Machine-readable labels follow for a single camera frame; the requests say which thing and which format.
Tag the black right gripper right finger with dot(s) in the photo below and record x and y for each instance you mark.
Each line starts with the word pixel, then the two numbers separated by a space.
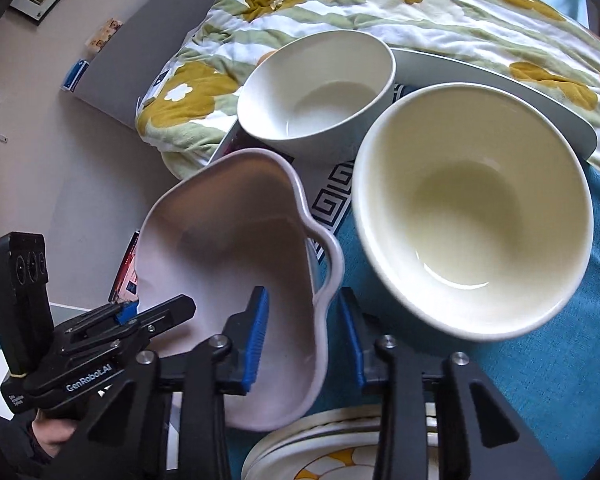
pixel 479 434

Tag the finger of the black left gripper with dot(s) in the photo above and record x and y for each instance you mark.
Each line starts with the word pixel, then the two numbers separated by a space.
pixel 150 317

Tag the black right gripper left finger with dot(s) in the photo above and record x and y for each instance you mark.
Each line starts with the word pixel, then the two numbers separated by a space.
pixel 164 418

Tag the pink square handled dish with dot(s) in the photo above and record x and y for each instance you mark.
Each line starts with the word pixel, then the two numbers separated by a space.
pixel 240 223

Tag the large cream bowl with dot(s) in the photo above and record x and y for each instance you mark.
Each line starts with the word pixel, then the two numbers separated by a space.
pixel 473 210

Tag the small white bowl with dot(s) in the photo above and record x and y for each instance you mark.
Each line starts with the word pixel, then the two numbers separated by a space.
pixel 316 97

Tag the left hand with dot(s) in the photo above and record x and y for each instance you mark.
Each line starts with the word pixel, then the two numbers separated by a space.
pixel 52 433

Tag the lower cream plate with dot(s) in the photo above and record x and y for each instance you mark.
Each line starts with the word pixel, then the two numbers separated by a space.
pixel 362 418

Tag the duck pattern cream plate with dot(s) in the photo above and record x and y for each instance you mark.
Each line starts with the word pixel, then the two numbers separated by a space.
pixel 338 456

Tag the floral green white duvet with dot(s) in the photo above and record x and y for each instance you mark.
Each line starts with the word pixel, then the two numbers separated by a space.
pixel 191 105

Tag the grey bed frame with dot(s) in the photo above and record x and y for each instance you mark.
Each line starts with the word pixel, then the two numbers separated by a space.
pixel 125 68

